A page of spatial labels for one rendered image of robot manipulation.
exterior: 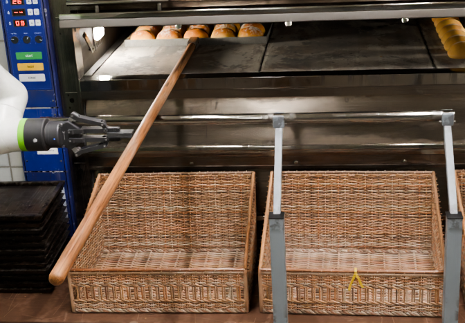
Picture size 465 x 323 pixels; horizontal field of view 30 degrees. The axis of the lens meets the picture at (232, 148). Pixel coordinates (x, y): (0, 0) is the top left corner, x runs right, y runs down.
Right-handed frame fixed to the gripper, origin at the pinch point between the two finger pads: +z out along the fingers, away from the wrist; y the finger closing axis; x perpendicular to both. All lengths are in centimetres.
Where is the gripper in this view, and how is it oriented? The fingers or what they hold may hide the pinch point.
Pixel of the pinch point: (120, 133)
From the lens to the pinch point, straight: 240.7
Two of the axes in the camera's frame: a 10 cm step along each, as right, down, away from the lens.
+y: 0.5, 9.3, 3.6
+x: -1.1, 3.6, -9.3
